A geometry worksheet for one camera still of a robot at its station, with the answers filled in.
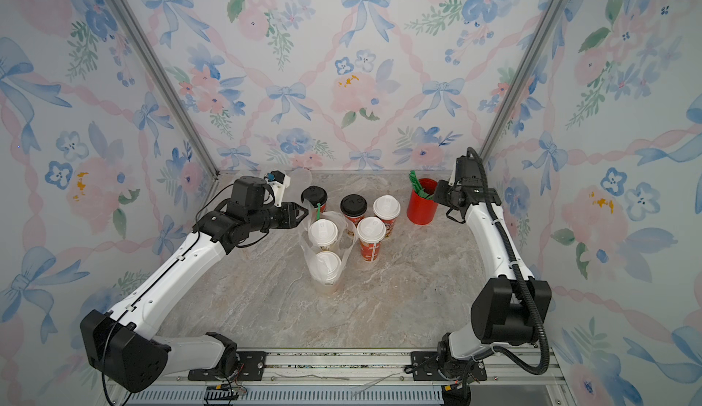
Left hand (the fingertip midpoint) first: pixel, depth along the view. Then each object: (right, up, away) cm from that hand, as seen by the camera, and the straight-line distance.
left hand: (306, 210), depth 76 cm
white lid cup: (+5, -16, 0) cm, 17 cm away
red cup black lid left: (+1, +5, +14) cm, 15 cm away
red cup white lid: (+18, -7, +6) cm, 20 cm away
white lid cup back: (+24, 0, +11) cm, 26 cm away
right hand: (+41, +6, +9) cm, 43 cm away
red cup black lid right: (+13, +1, +11) cm, 18 cm away
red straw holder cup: (+39, -1, +27) cm, 47 cm away
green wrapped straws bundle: (+34, +7, +14) cm, 38 cm away
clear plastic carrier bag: (+11, -8, +2) cm, 14 cm away
